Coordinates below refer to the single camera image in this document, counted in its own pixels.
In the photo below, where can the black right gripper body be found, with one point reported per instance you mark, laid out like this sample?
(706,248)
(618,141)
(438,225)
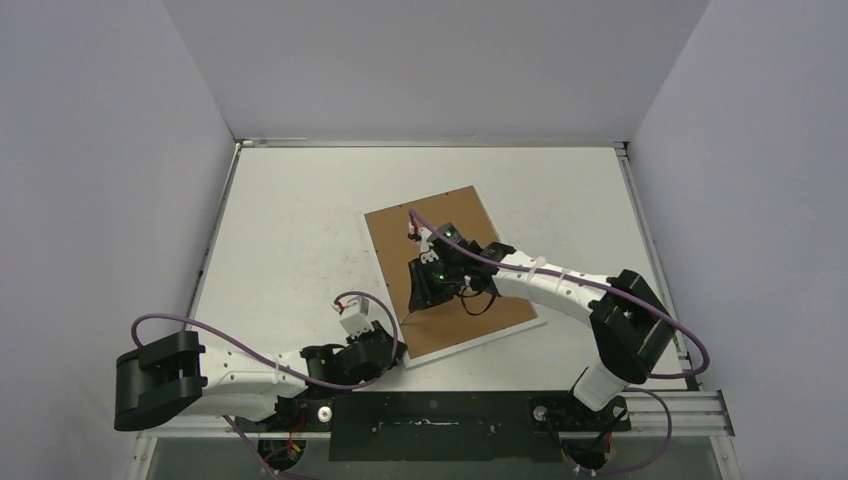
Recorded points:
(425,285)

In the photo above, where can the white picture frame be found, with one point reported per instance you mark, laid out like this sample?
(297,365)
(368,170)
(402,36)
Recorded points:
(477,344)

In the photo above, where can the blue red screwdriver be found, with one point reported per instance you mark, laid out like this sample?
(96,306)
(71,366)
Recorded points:
(404,318)

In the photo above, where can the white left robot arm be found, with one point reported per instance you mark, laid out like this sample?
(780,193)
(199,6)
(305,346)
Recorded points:
(178,375)

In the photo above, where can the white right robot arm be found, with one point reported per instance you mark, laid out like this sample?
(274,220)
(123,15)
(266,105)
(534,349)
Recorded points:
(626,318)

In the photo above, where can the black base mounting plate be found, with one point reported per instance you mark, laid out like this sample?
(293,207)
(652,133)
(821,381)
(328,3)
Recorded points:
(451,426)

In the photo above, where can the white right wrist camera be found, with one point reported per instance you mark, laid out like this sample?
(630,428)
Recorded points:
(421,237)

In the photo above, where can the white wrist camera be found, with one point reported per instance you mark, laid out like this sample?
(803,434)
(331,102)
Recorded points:
(421,237)
(353,316)

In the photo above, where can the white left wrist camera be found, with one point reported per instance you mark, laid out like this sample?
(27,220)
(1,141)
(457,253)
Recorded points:
(353,316)

